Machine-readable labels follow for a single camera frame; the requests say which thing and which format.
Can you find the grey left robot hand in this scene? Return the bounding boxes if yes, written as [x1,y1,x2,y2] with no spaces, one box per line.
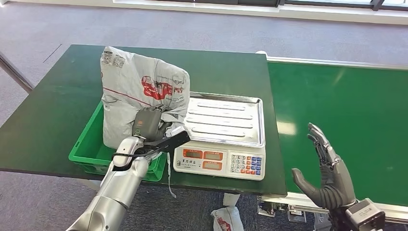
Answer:
[132,106,171,143]

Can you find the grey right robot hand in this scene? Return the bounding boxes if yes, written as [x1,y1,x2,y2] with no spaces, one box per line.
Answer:
[291,122,357,202]

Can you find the grey courier bag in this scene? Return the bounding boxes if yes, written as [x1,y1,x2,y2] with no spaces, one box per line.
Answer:
[100,46,191,198]

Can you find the green belt conveyor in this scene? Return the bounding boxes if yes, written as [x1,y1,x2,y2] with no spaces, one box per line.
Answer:
[255,51,408,224]

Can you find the green plastic crate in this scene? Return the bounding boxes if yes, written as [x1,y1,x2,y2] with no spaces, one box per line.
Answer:
[68,101,168,183]

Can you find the stainless steel scale tray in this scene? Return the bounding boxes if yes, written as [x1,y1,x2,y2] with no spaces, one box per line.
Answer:
[183,92,266,148]

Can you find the white electronic weighing scale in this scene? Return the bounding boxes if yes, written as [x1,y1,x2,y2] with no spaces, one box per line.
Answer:
[173,92,267,181]

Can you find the white table leg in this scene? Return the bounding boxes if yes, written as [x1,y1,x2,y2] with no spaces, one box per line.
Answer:
[78,178,102,192]
[222,192,241,207]

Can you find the small white courier bag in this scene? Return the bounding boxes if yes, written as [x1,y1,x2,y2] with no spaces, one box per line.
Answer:
[210,206,245,231]

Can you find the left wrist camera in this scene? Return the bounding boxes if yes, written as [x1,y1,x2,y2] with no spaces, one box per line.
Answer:
[140,130,191,157]

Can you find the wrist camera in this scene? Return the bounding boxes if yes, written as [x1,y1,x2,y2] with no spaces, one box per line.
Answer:
[140,130,191,157]
[345,198,386,231]

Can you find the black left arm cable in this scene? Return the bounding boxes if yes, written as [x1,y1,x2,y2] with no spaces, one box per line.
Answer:
[111,145,166,161]

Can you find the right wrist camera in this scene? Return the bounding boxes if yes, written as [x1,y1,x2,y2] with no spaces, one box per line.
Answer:
[345,198,386,231]

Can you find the metal floor rail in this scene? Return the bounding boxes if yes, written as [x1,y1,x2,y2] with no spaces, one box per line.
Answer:
[0,52,35,94]

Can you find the dark window frame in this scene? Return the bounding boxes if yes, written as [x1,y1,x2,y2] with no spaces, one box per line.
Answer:
[113,0,408,12]

